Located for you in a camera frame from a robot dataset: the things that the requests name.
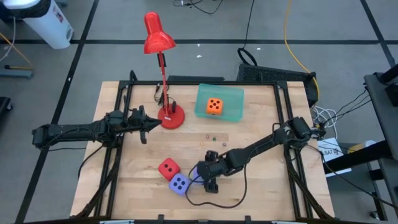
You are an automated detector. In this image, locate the purple foam die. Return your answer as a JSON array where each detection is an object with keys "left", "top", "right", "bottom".
[
  {"left": 190, "top": 167, "right": 206, "bottom": 186},
  {"left": 168, "top": 172, "right": 192, "bottom": 197}
]

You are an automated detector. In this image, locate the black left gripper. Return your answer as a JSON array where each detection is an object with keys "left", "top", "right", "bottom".
[{"left": 127, "top": 105, "right": 163, "bottom": 144}]

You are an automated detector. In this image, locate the grey floor stand base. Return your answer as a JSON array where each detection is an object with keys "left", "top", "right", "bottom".
[{"left": 0, "top": 68, "right": 34, "bottom": 80}]

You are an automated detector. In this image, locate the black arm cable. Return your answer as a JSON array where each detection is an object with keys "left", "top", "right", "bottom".
[
  {"left": 185, "top": 161, "right": 249, "bottom": 210},
  {"left": 77, "top": 144, "right": 105, "bottom": 181}
]

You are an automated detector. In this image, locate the white trash can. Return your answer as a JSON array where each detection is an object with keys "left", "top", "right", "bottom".
[{"left": 0, "top": 0, "right": 75, "bottom": 50}]

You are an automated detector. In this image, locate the yellow cable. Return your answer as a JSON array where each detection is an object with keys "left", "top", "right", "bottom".
[
  {"left": 0, "top": 32, "right": 34, "bottom": 70},
  {"left": 282, "top": 0, "right": 321, "bottom": 105}
]

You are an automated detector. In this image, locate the teal translucent plastic bin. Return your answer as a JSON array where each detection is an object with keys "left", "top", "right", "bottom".
[{"left": 194, "top": 82, "right": 246, "bottom": 123}]

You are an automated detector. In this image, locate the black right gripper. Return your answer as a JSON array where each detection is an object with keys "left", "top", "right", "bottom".
[{"left": 196, "top": 150, "right": 233, "bottom": 194}]

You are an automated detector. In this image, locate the black equipment cart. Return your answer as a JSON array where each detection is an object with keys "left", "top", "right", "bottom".
[{"left": 323, "top": 63, "right": 398, "bottom": 224}]

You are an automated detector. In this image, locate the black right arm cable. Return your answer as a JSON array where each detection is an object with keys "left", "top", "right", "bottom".
[{"left": 185, "top": 161, "right": 249, "bottom": 210}]

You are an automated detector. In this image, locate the black floor object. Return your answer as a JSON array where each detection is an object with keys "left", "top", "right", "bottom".
[{"left": 0, "top": 96, "right": 14, "bottom": 125}]

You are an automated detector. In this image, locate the red foam die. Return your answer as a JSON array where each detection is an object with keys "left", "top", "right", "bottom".
[{"left": 157, "top": 157, "right": 182, "bottom": 182}]

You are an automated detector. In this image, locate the black floor cable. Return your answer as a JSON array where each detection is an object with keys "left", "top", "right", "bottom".
[
  {"left": 173, "top": 0, "right": 224, "bottom": 15},
  {"left": 237, "top": 0, "right": 259, "bottom": 67}
]

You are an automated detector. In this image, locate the black lamp power cable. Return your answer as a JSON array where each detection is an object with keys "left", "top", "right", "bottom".
[{"left": 153, "top": 83, "right": 178, "bottom": 113}]

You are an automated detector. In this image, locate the red desk lamp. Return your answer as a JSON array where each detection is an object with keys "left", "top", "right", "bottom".
[{"left": 143, "top": 11, "right": 186, "bottom": 130}]

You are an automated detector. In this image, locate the white cable bundle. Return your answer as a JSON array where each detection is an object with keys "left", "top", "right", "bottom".
[{"left": 312, "top": 105, "right": 339, "bottom": 139}]

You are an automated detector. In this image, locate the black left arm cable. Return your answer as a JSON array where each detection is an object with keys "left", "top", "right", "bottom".
[{"left": 77, "top": 144, "right": 105, "bottom": 181}]

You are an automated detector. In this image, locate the orange foam die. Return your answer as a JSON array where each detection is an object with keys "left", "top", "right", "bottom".
[{"left": 205, "top": 97, "right": 224, "bottom": 116}]

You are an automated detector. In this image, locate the white labelled box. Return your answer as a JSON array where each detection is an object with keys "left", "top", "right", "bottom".
[{"left": 316, "top": 137, "right": 353, "bottom": 178}]

